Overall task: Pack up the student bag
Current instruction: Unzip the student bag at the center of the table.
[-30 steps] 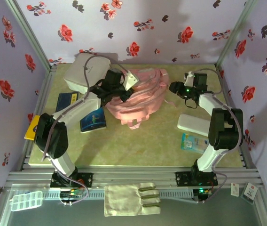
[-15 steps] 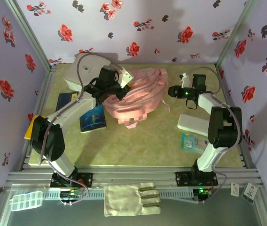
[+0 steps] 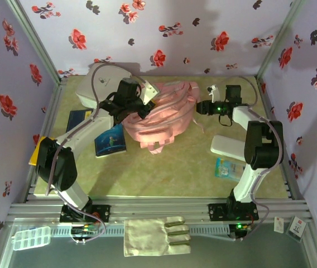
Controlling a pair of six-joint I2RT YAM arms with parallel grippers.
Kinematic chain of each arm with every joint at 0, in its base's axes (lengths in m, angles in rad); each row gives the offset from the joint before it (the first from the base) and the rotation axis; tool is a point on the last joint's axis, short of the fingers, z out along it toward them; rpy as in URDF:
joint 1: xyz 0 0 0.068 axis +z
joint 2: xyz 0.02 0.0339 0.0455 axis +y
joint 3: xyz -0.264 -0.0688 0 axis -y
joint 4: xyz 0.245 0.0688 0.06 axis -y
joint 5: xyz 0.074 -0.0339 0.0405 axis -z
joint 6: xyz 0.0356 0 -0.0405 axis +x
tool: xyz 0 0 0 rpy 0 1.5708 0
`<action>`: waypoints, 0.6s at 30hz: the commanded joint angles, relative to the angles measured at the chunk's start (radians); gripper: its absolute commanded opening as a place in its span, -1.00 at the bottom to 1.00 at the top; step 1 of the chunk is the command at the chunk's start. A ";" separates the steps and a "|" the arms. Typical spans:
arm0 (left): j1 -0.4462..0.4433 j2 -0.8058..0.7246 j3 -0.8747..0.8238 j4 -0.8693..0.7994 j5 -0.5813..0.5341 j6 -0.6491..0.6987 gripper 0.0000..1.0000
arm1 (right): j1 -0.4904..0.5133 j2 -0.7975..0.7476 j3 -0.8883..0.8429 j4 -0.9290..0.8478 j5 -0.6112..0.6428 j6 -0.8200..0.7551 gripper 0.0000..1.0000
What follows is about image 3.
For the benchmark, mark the pink school backpack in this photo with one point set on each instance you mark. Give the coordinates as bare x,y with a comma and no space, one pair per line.
169,120

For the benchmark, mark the white pencil case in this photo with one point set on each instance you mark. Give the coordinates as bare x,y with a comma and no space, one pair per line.
225,146

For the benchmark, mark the blue Little Prince book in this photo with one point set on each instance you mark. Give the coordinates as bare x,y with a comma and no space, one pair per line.
111,145

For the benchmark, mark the dark blue book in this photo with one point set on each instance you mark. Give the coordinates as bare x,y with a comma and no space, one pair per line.
76,120

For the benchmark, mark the yellow book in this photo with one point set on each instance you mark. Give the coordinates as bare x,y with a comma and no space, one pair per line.
34,156

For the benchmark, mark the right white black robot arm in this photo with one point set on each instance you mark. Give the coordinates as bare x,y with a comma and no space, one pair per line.
261,150

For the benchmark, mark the light blue tissue pack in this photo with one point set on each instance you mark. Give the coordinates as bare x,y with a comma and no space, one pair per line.
225,170

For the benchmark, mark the white plastic box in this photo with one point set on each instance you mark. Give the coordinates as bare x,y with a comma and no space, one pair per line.
91,89

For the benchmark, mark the beige fabric glove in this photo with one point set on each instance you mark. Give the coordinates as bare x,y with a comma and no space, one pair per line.
147,237

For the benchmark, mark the small white tag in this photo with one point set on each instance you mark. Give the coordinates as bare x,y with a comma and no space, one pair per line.
278,224

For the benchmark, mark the white card in stand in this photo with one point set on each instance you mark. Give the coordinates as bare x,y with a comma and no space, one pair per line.
296,226

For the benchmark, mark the clear plastic organizer box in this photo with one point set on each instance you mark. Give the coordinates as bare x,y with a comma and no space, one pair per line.
31,238

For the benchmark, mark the aluminium side frame rail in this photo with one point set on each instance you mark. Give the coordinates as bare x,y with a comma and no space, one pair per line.
265,95
56,92

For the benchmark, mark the aluminium corner post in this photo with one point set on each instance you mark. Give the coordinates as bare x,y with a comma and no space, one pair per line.
278,36
33,36

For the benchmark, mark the aluminium front frame rail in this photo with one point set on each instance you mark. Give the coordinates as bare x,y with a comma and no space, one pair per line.
161,208

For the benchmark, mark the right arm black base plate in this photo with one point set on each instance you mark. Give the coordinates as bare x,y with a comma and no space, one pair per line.
217,212

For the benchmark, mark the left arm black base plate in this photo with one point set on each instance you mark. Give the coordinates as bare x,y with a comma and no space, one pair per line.
102,213

